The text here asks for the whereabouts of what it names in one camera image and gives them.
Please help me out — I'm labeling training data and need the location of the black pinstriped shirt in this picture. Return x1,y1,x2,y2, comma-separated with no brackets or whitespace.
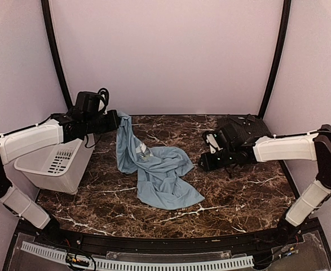
217,114,271,142

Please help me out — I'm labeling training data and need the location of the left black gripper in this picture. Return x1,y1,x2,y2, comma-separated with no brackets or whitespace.
84,109,121,134

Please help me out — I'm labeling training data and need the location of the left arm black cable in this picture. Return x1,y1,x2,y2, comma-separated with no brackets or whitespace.
0,112,67,141

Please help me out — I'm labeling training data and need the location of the right black frame post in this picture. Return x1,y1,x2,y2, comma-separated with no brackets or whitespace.
258,0,292,119

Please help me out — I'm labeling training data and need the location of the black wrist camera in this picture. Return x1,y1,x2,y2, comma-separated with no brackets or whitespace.
75,91,106,116
214,124,244,148

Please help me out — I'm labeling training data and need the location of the left black frame post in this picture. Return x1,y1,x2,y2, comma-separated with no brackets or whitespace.
41,0,73,109

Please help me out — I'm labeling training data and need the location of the light blue garment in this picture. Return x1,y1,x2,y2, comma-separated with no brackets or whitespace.
116,111,205,210

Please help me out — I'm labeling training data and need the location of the white plastic laundry bin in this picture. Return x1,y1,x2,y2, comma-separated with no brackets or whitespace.
14,134,95,194

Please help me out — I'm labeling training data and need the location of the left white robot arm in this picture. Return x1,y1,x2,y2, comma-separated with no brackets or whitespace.
0,110,120,246

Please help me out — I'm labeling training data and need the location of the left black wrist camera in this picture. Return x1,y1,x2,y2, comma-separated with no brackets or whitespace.
75,91,106,116

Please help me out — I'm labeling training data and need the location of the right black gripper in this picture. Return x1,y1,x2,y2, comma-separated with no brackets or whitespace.
197,147,235,172

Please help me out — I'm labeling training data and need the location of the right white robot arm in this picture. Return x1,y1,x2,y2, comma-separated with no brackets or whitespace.
199,124,331,245

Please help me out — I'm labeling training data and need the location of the black frame post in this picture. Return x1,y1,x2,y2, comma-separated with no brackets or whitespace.
258,0,292,119
41,0,73,109

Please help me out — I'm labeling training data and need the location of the white slotted cable duct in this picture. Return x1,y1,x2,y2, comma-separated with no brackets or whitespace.
21,242,254,271

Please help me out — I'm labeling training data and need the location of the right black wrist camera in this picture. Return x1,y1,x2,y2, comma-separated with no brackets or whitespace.
214,124,244,148

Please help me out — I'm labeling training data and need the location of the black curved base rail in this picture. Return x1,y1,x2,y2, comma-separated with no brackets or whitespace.
3,218,331,270

